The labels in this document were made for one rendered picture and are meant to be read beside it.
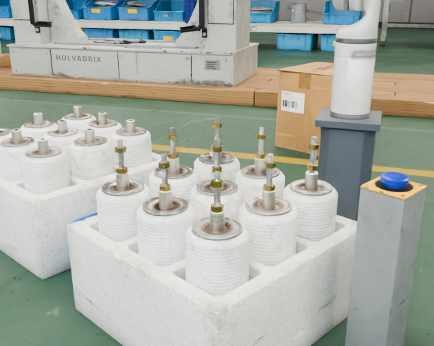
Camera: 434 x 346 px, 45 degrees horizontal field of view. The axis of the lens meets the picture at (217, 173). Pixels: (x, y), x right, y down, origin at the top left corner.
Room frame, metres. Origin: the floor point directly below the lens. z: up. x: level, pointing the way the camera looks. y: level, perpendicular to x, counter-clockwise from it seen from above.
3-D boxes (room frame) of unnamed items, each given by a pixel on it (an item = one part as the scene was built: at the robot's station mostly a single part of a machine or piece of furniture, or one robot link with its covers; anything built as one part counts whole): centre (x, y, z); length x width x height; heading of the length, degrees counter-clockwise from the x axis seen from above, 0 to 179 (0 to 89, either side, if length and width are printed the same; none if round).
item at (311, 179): (0.86, -0.17, 0.26); 0.02 x 0.02 x 0.03
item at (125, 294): (0.86, 0.00, 0.09); 0.39 x 0.39 x 0.18; 45
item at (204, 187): (0.86, 0.00, 0.25); 0.08 x 0.08 x 0.01
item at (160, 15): (6.05, 0.45, 0.36); 0.50 x 0.38 x 0.21; 161
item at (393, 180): (0.71, -0.26, 0.32); 0.04 x 0.04 x 0.02
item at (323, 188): (0.86, -0.17, 0.25); 0.08 x 0.08 x 0.01
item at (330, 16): (5.48, -1.28, 0.36); 0.50 x 0.38 x 0.21; 162
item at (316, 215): (0.86, -0.17, 0.16); 0.10 x 0.10 x 0.18
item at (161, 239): (0.78, 0.08, 0.16); 0.10 x 0.10 x 0.18
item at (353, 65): (1.22, -0.32, 0.39); 0.09 x 0.09 x 0.17; 72
